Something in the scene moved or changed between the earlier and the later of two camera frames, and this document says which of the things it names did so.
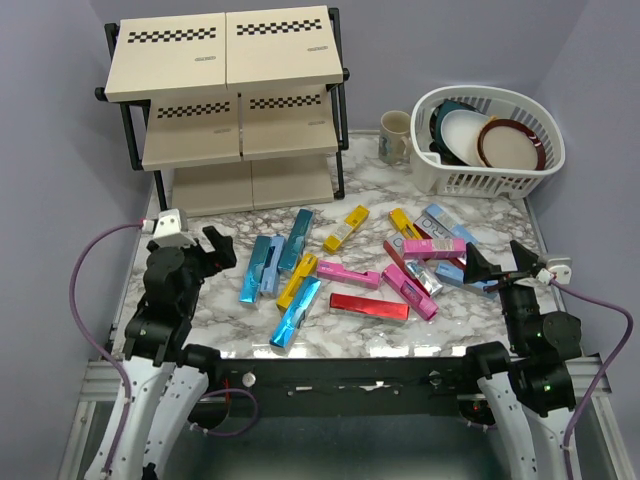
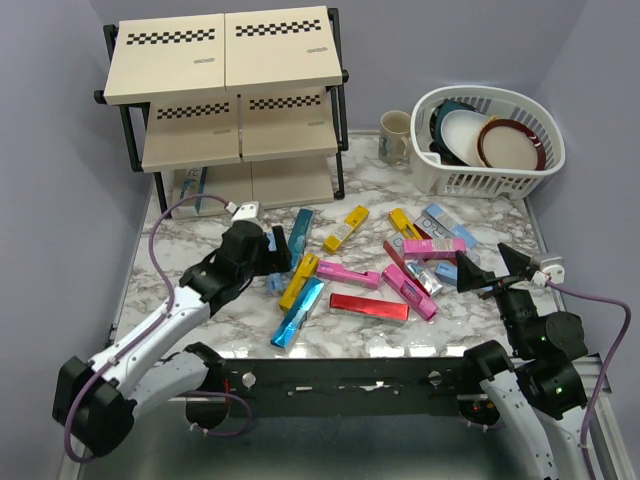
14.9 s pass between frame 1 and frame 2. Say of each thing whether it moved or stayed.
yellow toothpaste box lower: stayed
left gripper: moved
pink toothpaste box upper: stayed
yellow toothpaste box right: stayed
